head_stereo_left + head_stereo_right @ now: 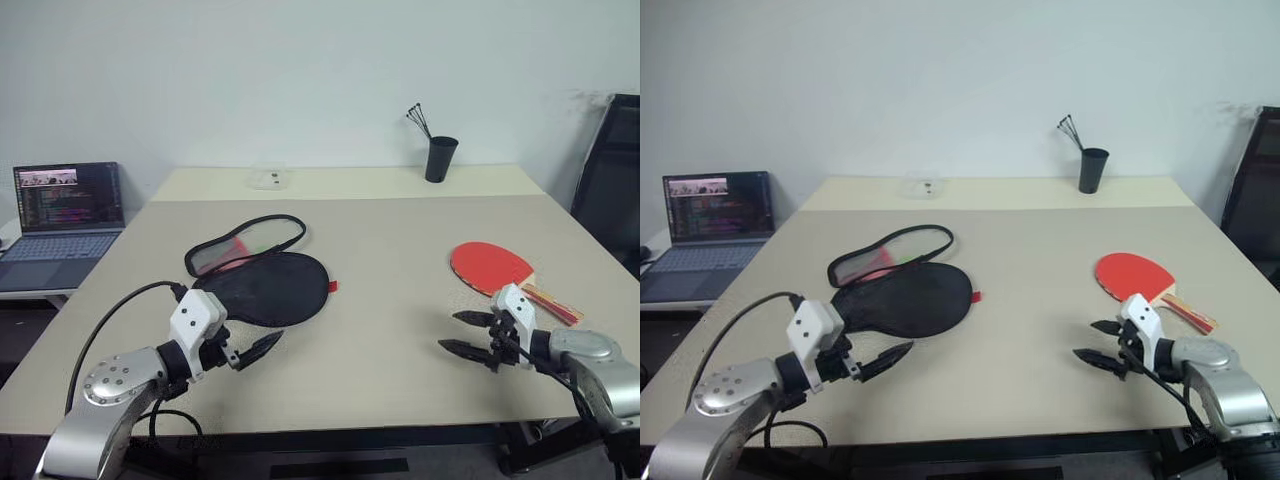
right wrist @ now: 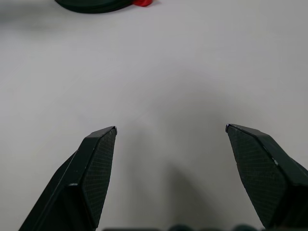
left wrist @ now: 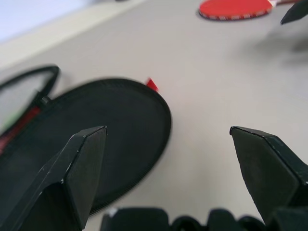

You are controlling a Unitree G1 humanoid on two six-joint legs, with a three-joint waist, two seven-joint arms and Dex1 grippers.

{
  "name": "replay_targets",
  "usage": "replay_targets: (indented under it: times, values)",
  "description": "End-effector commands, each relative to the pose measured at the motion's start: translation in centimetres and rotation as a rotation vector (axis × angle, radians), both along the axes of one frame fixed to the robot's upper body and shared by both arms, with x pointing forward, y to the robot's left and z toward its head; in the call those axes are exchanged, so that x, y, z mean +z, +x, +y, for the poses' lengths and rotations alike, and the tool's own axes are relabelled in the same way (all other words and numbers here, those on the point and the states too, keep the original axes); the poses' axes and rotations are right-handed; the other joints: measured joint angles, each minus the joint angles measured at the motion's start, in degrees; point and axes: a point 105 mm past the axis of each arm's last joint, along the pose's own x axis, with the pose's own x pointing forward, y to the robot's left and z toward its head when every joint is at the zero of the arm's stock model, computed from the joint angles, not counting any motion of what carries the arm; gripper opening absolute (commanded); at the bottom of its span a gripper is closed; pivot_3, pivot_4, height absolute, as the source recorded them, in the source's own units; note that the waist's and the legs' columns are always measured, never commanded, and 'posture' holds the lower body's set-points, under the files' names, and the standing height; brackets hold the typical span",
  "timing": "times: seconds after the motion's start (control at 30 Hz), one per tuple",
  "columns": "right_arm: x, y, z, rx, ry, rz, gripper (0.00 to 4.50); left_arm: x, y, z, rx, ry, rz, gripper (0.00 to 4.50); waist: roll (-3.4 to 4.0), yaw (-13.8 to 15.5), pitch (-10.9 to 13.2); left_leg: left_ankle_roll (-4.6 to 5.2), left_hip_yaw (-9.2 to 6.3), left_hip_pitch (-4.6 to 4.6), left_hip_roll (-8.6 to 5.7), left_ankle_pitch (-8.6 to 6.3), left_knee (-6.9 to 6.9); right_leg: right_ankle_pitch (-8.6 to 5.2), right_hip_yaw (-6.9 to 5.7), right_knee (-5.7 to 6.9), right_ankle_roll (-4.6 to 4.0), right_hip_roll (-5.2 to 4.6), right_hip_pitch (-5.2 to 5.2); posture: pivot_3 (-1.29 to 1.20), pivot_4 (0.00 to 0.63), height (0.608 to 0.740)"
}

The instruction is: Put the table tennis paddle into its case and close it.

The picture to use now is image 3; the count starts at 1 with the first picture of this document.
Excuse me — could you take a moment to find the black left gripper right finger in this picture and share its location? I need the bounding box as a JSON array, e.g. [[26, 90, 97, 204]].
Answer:
[[230, 126, 308, 226]]

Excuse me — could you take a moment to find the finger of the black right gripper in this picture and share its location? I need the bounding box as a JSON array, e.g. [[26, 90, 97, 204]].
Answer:
[[280, 0, 308, 26]]

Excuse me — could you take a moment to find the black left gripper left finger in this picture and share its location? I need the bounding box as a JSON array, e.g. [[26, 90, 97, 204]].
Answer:
[[0, 125, 108, 231]]

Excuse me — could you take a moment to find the red table tennis paddle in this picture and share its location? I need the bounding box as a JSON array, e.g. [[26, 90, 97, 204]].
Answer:
[[198, 0, 297, 22]]

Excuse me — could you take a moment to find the black paddle case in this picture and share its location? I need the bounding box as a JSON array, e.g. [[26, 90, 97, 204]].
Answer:
[[0, 64, 173, 217]]

